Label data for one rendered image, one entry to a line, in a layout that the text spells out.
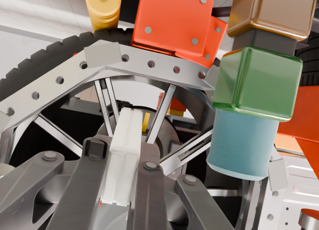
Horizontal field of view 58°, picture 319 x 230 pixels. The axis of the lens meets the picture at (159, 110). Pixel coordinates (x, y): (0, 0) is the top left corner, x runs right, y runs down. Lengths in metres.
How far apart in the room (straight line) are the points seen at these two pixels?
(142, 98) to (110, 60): 4.01
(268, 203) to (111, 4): 0.45
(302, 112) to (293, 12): 0.78
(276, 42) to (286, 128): 0.82
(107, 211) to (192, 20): 0.32
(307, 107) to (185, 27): 0.55
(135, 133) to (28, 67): 0.44
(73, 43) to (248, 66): 0.44
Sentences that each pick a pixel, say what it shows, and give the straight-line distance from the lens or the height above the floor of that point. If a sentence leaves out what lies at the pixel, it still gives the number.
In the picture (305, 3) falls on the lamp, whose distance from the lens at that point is 0.20.
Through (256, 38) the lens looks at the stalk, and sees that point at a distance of 0.18.
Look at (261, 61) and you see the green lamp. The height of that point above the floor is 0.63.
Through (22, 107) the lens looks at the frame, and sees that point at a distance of 0.50.
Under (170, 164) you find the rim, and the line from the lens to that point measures 0.61.
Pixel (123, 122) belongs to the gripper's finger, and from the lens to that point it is 0.17.
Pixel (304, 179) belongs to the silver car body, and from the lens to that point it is 1.18.
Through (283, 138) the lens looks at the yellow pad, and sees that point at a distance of 1.10.
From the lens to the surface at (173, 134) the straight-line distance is 1.05.
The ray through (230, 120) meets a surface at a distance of 0.40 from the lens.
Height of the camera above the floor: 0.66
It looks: 1 degrees up
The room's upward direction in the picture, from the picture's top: 169 degrees counter-clockwise
